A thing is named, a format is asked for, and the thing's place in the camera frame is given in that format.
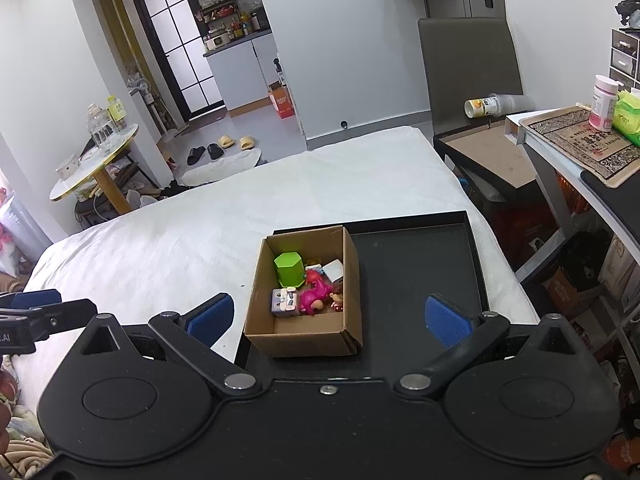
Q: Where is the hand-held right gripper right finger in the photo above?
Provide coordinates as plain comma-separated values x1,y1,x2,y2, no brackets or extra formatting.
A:
395,294,586,399

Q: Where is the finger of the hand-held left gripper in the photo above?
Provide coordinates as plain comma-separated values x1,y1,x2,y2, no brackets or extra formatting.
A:
30,299,97,333
10,289,63,309

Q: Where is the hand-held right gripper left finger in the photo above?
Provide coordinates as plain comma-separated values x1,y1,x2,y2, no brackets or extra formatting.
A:
75,294,263,399

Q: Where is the black tray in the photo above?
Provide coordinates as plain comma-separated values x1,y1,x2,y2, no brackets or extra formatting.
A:
235,211,491,366

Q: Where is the blue bunny cube toy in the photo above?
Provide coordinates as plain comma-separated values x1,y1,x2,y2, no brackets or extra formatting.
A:
270,287,301,317

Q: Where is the green hexagonal box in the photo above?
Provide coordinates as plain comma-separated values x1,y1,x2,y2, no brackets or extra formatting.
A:
274,252,307,289

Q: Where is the pink bear toy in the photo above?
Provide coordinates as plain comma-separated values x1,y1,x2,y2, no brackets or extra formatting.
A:
299,270,333,317

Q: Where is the small figurine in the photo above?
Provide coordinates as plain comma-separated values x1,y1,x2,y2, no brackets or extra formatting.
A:
306,258,345,285

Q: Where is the beige blanket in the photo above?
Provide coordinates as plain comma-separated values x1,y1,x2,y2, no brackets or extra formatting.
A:
0,395,56,480

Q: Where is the brown printed cardboard box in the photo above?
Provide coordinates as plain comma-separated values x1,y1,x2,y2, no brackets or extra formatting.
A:
542,267,601,321

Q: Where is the round table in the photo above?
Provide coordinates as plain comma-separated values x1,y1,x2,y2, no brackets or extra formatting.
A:
50,124,140,213

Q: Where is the black bag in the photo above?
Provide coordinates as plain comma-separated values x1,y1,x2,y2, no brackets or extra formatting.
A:
565,230,608,286

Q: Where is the white floor mat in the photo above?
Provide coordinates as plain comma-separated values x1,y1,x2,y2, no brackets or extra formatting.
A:
180,147,261,186

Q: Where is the orange storage basket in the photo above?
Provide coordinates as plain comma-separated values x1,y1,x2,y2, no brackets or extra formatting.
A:
557,175,586,216

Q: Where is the glass jar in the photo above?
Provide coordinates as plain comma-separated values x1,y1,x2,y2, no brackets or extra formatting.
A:
87,104,117,148

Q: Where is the white desk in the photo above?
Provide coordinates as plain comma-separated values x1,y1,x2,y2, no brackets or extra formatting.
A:
505,105,640,361

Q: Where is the black mouse pad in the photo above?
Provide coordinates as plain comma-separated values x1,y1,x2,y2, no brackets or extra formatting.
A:
580,157,640,241

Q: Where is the yellow snack canister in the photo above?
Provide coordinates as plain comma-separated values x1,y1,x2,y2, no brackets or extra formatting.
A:
465,97,501,118

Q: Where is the printed desk mat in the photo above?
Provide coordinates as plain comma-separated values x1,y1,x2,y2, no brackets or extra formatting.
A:
527,106,640,181

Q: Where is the orange cardboard box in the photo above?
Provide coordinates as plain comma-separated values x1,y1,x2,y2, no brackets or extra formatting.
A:
268,82,295,119

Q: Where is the stack of clear cups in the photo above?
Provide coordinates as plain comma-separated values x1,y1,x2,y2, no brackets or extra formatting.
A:
492,92,536,113

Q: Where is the white kitchen cabinet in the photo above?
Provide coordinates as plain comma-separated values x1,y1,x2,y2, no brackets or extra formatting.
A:
204,32,281,111

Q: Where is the grey chair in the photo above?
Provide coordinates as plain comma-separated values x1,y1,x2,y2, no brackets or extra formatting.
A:
417,17,536,136

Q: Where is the pink and white pill bottle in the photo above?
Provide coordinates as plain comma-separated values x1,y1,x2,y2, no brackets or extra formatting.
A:
589,75,620,132

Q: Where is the green tissue pack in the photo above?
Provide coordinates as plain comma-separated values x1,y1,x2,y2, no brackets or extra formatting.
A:
612,87,640,148

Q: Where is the black framed glass door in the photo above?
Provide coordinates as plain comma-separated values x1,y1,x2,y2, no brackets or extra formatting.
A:
131,0,226,116

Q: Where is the grey drawer organizer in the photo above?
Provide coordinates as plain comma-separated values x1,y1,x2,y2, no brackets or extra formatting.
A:
609,27,640,93

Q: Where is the dark figurine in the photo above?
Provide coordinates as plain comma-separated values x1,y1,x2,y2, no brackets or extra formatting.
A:
615,0,640,26

